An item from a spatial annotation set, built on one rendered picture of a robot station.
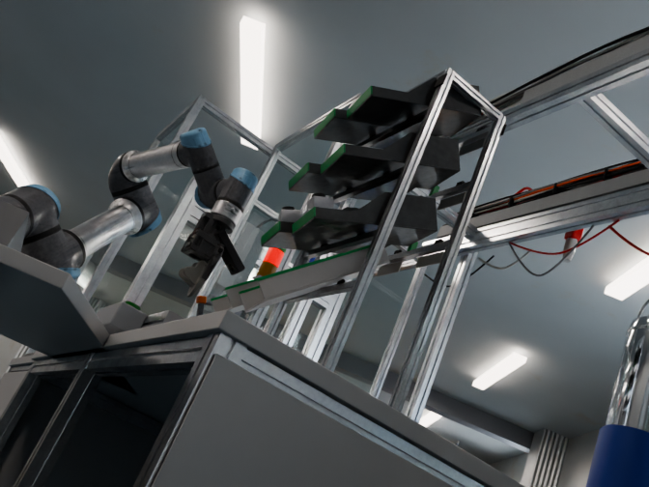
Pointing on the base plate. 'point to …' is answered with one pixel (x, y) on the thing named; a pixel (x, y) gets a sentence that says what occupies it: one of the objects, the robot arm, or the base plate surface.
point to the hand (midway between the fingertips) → (193, 293)
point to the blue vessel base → (620, 458)
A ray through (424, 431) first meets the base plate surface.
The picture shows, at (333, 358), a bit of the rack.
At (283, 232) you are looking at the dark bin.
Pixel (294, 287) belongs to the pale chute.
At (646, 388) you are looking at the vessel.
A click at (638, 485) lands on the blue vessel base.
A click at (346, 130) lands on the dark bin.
